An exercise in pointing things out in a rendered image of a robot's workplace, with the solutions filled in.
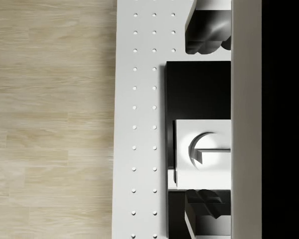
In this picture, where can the flat black stove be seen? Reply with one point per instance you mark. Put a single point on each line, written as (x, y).
(196, 87)

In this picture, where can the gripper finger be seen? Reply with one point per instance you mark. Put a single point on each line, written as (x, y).
(201, 203)
(204, 32)

